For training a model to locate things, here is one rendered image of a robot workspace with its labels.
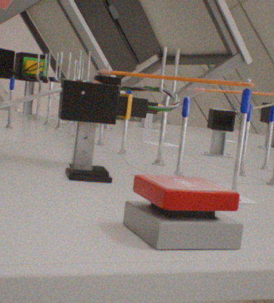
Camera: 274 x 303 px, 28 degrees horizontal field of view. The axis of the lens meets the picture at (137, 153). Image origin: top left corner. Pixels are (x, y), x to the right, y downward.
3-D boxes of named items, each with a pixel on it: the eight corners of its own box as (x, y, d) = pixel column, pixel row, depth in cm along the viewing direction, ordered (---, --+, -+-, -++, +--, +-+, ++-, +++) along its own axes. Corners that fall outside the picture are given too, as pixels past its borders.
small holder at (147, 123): (119, 124, 132) (122, 98, 132) (149, 127, 135) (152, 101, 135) (126, 126, 128) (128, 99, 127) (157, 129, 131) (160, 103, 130)
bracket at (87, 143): (67, 164, 60) (72, 118, 59) (90, 165, 60) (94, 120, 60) (72, 170, 55) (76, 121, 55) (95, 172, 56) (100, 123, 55)
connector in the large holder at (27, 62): (46, 78, 126) (47, 59, 126) (49, 78, 124) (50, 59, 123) (21, 75, 124) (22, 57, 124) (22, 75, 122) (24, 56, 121)
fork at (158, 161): (152, 165, 66) (166, 46, 65) (149, 162, 68) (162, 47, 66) (168, 166, 67) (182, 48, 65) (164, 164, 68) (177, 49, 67)
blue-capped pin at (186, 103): (169, 175, 59) (178, 95, 59) (182, 176, 60) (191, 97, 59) (172, 177, 58) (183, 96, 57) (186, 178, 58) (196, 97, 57)
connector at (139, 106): (97, 111, 59) (99, 92, 59) (141, 116, 60) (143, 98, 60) (103, 113, 56) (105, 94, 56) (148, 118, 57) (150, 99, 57)
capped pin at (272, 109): (265, 170, 73) (274, 105, 72) (256, 168, 74) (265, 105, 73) (272, 170, 74) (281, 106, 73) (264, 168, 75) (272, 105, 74)
